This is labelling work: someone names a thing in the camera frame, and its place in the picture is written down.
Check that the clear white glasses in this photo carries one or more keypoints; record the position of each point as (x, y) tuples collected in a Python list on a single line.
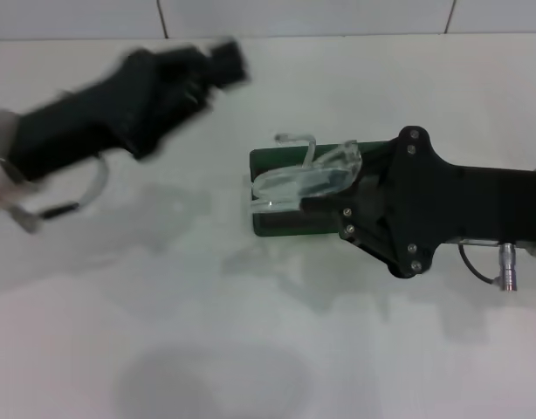
[(294, 185)]

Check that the silver right connector plug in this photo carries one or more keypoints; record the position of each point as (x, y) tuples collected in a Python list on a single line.
[(508, 266)]

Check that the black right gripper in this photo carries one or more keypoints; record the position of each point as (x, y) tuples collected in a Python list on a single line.
[(469, 205)]

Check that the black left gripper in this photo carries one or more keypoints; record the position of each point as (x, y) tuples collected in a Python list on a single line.
[(98, 118)]

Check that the green glasses case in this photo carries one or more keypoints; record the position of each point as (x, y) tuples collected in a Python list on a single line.
[(285, 155)]

